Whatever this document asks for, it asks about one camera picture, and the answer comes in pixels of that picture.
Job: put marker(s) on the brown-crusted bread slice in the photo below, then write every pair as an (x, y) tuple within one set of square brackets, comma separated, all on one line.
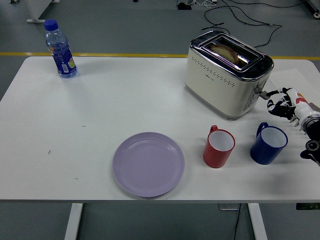
[(226, 53)]

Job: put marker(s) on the black under-table control box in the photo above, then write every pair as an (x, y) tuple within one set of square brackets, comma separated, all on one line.
[(307, 206)]

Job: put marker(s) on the white table leg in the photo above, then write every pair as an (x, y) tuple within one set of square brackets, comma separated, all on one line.
[(257, 222), (73, 222)]

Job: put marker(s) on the cream and chrome toaster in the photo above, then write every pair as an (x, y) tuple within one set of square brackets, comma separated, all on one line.
[(220, 85)]

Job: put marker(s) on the white background furniture base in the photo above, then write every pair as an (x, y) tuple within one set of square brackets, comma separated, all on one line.
[(314, 7)]

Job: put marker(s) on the blue mug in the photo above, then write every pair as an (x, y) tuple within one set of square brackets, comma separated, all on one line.
[(264, 152)]

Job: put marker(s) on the white background desk leg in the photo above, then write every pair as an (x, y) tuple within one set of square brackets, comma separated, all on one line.
[(35, 10)]

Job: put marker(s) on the purple round plate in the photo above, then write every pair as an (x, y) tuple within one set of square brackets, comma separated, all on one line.
[(148, 165)]

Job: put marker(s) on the grey under-table bracket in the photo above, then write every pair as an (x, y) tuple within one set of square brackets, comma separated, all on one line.
[(228, 206)]

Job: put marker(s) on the black floor socket box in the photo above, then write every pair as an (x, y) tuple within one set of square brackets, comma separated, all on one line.
[(184, 6)]

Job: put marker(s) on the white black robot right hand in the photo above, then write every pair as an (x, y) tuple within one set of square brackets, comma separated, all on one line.
[(298, 105)]

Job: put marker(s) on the red mug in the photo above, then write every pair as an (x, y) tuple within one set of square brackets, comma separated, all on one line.
[(215, 157)]

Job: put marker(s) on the blue-capped water bottle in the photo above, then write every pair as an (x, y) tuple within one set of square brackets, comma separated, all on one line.
[(62, 57)]

